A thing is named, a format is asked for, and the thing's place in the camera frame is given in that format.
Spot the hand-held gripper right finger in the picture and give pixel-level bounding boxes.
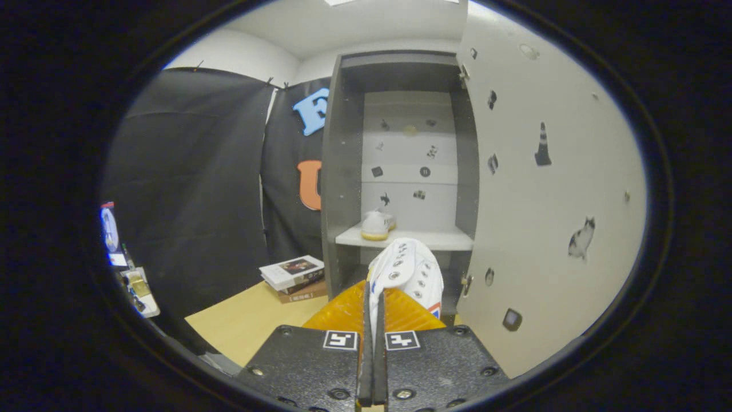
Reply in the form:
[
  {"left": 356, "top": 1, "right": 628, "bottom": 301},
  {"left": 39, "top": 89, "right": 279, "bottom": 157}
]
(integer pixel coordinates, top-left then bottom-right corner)
[{"left": 373, "top": 288, "right": 510, "bottom": 412}]

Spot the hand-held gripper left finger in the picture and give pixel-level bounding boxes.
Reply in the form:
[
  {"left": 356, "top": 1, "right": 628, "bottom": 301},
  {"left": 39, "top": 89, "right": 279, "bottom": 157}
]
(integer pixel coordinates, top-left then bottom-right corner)
[{"left": 237, "top": 279, "right": 373, "bottom": 412}]

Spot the white shoe with striped trim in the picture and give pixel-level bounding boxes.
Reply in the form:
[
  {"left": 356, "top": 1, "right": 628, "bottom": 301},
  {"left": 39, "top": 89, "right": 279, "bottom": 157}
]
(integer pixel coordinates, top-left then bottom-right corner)
[{"left": 368, "top": 237, "right": 444, "bottom": 338}]

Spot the white shoe with yellow sole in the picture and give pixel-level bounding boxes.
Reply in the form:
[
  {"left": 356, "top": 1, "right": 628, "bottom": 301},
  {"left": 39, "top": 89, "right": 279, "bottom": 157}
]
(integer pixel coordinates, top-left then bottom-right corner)
[{"left": 361, "top": 208, "right": 397, "bottom": 241}]

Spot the white shoe cabinet door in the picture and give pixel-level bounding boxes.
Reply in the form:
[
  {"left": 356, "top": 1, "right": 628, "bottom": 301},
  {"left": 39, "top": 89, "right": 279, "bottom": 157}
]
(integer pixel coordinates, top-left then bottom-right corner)
[{"left": 455, "top": 0, "right": 648, "bottom": 379}]

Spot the grey shoe cabinet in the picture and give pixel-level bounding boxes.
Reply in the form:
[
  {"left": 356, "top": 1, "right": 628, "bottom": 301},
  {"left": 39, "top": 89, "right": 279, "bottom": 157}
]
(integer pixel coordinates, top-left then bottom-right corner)
[{"left": 320, "top": 50, "right": 480, "bottom": 315}]

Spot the brown book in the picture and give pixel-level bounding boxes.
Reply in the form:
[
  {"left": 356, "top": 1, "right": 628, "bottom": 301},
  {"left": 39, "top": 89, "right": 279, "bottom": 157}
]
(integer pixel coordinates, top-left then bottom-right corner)
[{"left": 277, "top": 280, "right": 328, "bottom": 304}]

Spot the dark book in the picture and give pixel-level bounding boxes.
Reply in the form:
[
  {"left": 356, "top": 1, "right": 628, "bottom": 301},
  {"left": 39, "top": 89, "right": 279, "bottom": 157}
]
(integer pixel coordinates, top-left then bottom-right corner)
[{"left": 266, "top": 272, "right": 327, "bottom": 295}]

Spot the white book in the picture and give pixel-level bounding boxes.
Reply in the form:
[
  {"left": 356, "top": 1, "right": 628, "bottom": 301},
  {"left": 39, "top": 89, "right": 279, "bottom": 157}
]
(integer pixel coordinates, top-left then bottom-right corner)
[{"left": 259, "top": 255, "right": 325, "bottom": 290}]

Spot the white side desk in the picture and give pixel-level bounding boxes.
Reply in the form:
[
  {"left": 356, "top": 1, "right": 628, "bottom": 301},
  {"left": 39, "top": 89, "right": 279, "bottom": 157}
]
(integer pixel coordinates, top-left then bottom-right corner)
[{"left": 117, "top": 266, "right": 161, "bottom": 319}]

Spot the black backdrop cloth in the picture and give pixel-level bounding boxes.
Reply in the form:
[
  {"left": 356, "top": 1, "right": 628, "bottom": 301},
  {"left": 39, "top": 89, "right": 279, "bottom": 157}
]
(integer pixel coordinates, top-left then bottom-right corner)
[{"left": 103, "top": 68, "right": 332, "bottom": 355}]

